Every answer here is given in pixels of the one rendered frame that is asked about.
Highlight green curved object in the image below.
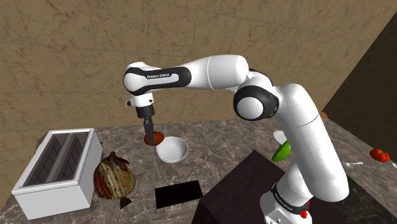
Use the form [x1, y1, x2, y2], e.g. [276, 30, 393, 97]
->
[271, 140, 292, 163]

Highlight dark robot stand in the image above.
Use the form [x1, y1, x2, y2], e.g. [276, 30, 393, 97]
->
[191, 150, 368, 224]

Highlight white toaster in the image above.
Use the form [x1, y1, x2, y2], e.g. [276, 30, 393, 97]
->
[11, 127, 104, 221]

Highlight white spoon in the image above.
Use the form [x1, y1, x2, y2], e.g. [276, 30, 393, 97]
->
[345, 160, 365, 169]

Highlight striped brown fish figure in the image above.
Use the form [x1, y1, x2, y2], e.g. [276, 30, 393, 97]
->
[93, 151, 137, 210]

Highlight white bowl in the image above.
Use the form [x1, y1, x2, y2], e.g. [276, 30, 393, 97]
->
[155, 136, 189, 165]

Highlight white plate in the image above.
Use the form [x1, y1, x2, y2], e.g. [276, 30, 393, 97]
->
[272, 130, 289, 146]

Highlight red tomato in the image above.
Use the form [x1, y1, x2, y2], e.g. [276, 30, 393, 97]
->
[368, 148, 391, 164]

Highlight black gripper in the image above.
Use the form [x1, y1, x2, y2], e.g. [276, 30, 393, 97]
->
[136, 105, 156, 145]

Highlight red-brown round fruit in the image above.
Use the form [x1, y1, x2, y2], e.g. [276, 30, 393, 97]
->
[143, 131, 165, 146]

